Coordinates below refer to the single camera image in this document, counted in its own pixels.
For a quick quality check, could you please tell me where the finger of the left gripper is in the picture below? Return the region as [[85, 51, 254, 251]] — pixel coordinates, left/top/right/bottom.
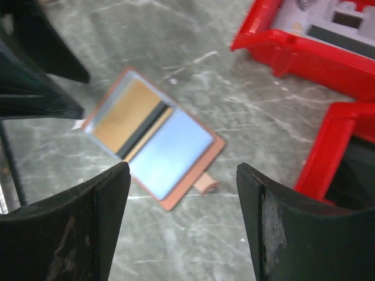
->
[[5, 1, 90, 84], [1, 37, 84, 119]]

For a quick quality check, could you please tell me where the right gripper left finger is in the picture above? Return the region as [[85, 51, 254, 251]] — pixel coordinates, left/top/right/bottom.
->
[[1, 162, 131, 280]]

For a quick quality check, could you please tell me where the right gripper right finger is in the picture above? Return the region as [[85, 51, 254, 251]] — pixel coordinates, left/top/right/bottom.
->
[[236, 163, 374, 280]]

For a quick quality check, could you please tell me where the red bin front pair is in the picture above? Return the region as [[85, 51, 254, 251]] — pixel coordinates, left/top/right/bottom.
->
[[294, 102, 374, 205]]

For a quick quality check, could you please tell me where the brown leather card holder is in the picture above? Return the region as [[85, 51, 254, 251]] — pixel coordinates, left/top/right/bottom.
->
[[81, 68, 225, 210]]

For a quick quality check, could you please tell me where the red bin with cards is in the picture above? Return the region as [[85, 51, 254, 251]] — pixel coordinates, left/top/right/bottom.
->
[[230, 1, 374, 102]]

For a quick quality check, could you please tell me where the white credit card stack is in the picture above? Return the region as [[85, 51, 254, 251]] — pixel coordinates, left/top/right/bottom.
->
[[271, 0, 374, 60]]

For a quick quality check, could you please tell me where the aluminium rail frame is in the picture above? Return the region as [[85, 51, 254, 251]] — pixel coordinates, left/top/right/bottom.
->
[[1, 121, 28, 215]]

